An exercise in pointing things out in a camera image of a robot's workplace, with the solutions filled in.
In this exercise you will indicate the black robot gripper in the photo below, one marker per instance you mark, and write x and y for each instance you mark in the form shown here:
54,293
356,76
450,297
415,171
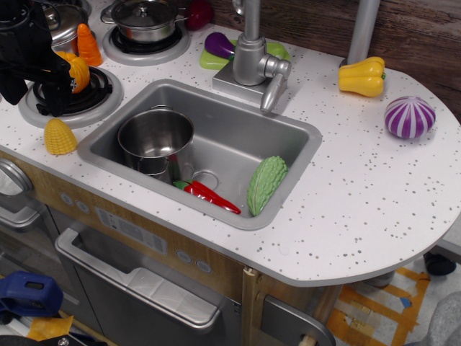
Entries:
26,55

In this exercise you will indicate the yellow toy corn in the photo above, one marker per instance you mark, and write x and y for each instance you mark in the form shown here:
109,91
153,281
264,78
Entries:
59,138

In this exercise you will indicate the steel lidded pot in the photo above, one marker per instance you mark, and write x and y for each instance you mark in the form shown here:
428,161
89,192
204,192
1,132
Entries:
63,21

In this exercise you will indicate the steel pot in sink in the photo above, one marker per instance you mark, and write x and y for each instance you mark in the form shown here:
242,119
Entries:
159,143

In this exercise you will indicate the grey toy sink basin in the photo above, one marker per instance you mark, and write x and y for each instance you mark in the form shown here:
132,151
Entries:
229,142

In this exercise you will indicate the orange toy pumpkin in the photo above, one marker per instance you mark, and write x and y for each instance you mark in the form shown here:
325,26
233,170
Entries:
79,71

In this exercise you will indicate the orange toy carrot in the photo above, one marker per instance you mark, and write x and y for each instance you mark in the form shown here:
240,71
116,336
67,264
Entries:
87,46

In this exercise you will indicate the front stove burner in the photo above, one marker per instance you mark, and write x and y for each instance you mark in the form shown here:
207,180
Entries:
98,100

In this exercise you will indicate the stove burner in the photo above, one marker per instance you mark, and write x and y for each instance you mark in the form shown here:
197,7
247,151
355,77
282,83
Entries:
98,100
125,52

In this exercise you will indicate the steel lidded pan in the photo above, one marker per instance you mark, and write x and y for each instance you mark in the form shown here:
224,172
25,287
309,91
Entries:
145,21

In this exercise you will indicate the rear stove burner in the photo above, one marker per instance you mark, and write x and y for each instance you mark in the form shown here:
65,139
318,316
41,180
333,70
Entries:
125,52

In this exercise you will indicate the green toy cutting board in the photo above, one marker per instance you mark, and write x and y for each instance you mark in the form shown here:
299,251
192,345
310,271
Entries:
212,62

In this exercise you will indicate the dark red toy vegetable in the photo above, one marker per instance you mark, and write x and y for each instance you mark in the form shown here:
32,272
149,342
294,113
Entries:
200,14

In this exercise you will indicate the red toy chili pepper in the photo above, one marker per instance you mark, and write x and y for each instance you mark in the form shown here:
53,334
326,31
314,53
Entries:
199,190

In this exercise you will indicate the purple toy eggplant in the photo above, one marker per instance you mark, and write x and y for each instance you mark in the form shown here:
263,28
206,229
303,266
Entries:
219,45

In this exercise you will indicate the blue clamp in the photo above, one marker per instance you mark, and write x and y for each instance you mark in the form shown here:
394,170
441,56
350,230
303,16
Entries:
26,294

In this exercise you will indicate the grey toy faucet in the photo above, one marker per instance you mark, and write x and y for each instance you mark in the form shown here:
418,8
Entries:
253,74

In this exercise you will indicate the grey dishwasher door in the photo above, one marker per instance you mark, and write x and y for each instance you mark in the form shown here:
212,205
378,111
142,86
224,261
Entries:
139,301

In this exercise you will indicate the green toy bitter gourd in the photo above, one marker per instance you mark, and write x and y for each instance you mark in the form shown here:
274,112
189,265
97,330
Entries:
264,182

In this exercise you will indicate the yellow toy bell pepper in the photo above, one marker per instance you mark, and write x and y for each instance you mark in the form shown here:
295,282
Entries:
365,77

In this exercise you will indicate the grey metal pole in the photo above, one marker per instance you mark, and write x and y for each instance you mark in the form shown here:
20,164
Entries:
363,31

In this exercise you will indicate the grey cabinet door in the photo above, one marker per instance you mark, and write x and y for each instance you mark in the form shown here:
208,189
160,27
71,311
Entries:
290,325

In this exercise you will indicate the purple striped toy onion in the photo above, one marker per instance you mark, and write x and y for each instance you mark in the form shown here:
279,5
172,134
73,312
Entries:
409,117

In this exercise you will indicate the black caster wheel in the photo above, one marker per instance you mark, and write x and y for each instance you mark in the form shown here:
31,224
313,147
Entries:
438,265

